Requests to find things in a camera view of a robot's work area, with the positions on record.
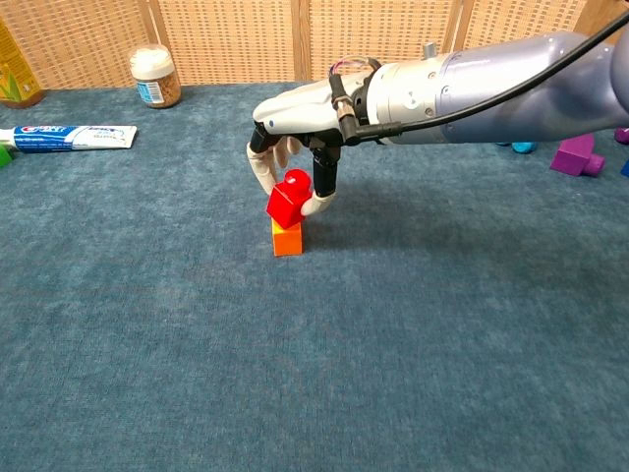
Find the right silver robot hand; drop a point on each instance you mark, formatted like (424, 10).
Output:
(304, 110)

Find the red toy block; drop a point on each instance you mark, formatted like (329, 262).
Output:
(287, 201)

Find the orange block yellow stud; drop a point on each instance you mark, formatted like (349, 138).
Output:
(289, 242)

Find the blue toy pieces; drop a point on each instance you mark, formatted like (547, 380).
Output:
(522, 147)

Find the purple toy block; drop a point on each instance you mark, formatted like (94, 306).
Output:
(572, 157)

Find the green toy block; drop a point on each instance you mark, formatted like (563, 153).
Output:
(5, 156)

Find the small purple block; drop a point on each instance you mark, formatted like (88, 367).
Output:
(623, 135)

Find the blue toy block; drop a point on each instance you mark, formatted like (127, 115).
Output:
(625, 168)

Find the woven folding screen panel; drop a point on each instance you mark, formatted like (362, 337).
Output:
(74, 39)
(231, 39)
(378, 29)
(521, 19)

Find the white lidded jar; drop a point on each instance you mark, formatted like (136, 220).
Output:
(156, 78)

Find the white blue toothpaste tube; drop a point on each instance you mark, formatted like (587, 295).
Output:
(74, 137)

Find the blue table mat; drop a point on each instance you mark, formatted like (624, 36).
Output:
(245, 344)

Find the cardboard box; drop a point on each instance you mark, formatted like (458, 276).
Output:
(597, 17)

